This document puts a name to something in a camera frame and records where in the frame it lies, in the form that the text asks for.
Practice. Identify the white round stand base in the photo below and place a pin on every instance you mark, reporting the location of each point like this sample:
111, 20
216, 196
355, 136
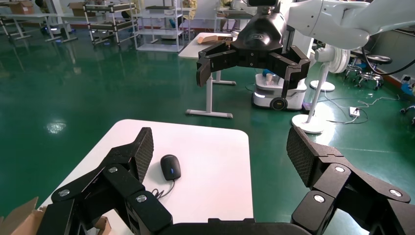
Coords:
322, 86

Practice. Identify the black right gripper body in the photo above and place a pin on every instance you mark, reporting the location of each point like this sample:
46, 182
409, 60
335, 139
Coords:
262, 35

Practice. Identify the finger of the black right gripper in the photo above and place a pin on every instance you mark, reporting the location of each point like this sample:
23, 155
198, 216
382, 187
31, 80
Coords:
291, 63
217, 60

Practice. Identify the black chrome stool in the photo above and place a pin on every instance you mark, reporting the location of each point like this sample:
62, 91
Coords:
351, 66
376, 61

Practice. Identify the small tan cardboard carton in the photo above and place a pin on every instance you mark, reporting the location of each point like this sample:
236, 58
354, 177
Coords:
210, 39

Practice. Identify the white height-adjustable table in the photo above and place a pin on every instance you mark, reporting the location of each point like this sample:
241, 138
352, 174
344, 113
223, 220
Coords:
194, 48

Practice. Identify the metal rack with dark shelves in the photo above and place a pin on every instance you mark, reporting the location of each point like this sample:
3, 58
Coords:
110, 26

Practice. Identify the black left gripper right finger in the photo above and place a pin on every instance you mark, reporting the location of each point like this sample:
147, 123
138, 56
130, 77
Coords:
334, 175

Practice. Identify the white metal shelving rack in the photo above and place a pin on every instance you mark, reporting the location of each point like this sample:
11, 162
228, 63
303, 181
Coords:
159, 32

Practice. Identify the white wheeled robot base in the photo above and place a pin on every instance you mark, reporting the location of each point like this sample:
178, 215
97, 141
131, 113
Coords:
269, 97

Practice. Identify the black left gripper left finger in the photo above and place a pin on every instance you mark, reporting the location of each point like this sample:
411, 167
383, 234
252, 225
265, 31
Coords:
123, 175

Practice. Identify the black computer mouse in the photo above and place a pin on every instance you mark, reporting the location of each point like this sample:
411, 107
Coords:
170, 167

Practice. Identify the white power strip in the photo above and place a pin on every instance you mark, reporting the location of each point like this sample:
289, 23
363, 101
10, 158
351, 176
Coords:
354, 112

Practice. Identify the grey workbench with white legs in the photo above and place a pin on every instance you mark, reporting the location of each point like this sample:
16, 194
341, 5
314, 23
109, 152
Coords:
29, 18

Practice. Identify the large brown cardboard carton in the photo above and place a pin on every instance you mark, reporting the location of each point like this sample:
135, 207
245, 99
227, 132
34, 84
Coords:
79, 9
21, 8

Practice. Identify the white standing fan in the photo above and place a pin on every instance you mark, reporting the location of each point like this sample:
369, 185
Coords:
330, 58

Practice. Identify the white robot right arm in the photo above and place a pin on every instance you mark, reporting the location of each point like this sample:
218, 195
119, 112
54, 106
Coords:
340, 19

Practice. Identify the brown cardboard storage box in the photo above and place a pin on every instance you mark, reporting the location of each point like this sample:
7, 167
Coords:
19, 220

